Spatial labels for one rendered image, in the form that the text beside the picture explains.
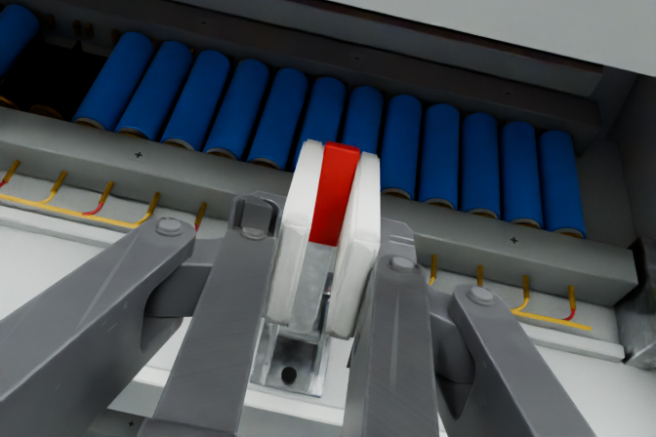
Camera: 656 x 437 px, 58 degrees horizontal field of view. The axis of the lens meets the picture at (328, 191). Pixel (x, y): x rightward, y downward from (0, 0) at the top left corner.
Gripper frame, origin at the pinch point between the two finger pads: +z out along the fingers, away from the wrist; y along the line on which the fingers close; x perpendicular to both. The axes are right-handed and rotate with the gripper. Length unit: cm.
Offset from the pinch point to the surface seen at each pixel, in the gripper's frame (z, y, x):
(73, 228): 5.2, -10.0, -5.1
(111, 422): 10.6, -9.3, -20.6
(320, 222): 2.2, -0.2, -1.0
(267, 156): 8.9, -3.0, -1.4
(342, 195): 2.3, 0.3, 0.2
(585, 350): 5.1, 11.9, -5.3
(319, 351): 1.2, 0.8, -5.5
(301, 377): 2.0, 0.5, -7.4
